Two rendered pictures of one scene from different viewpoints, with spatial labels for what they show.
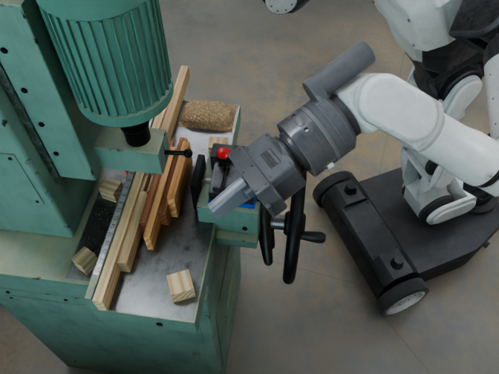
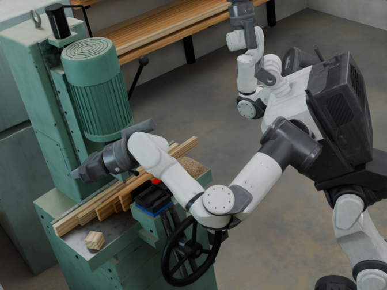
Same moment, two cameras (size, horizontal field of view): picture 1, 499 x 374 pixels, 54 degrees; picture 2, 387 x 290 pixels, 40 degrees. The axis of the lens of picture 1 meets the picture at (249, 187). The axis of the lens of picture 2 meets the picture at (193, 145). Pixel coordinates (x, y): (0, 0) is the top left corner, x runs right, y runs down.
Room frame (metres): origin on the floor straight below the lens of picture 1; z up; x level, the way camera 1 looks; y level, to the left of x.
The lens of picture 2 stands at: (-0.32, -1.07, 2.18)
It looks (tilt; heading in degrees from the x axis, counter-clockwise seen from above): 35 degrees down; 43
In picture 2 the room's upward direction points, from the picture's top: 10 degrees counter-clockwise
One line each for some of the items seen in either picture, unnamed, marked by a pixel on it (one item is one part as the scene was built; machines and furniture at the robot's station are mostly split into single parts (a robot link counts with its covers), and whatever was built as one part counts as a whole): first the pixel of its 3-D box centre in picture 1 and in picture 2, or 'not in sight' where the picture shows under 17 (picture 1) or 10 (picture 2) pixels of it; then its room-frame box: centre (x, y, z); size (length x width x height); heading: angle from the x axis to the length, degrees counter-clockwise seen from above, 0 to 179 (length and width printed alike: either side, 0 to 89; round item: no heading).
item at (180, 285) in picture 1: (180, 286); (94, 240); (0.41, 0.14, 0.92); 0.05 x 0.04 x 0.04; 108
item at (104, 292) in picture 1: (140, 182); (121, 186); (0.66, 0.25, 0.92); 0.60 x 0.02 x 0.05; 172
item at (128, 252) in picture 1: (159, 155); (142, 177); (0.74, 0.22, 0.92); 0.60 x 0.02 x 0.04; 172
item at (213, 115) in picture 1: (207, 110); (187, 164); (0.89, 0.11, 0.92); 0.14 x 0.09 x 0.04; 82
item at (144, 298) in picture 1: (197, 201); (145, 210); (0.64, 0.12, 0.87); 0.61 x 0.30 x 0.06; 172
